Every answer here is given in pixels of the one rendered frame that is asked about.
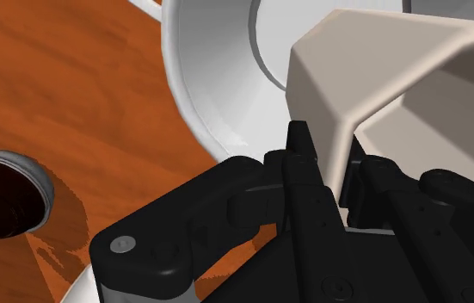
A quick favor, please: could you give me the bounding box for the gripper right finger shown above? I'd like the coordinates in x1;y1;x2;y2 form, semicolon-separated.
339;134;474;303

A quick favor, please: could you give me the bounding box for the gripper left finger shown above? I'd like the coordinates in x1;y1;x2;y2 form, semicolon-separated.
89;120;357;303

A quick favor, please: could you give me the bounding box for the beige angular box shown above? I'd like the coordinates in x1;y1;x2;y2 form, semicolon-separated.
285;8;474;226

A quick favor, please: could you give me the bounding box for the white round object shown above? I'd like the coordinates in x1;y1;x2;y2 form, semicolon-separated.
59;264;104;303

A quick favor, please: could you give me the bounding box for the white bowl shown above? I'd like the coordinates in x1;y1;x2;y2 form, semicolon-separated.
127;0;474;164

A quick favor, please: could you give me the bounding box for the dark cup with grey rim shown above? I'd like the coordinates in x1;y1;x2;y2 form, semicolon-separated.
0;150;56;239

